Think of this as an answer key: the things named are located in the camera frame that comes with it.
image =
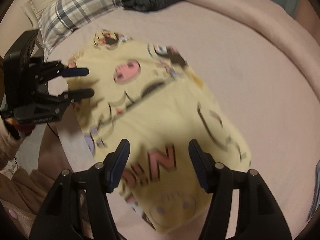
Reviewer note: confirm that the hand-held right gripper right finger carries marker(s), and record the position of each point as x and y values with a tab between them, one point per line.
198	165

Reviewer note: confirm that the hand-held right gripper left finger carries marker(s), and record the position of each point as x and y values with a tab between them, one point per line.
118	165

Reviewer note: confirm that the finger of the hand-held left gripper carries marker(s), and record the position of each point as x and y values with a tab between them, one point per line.
75	72
82	93

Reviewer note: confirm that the yellow cartoon print pants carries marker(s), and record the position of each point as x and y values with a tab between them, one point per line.
160	120

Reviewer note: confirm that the person's left forearm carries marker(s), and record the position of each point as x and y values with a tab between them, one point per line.
7	145

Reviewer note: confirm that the large plaid pillow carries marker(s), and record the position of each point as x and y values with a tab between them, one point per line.
82	7

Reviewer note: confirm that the person's brown clothing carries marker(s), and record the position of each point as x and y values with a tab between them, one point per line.
27	190

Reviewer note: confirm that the light blue folded garment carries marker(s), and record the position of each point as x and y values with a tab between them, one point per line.
315	190

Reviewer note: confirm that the pink duvet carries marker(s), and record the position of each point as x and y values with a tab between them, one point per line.
250	17

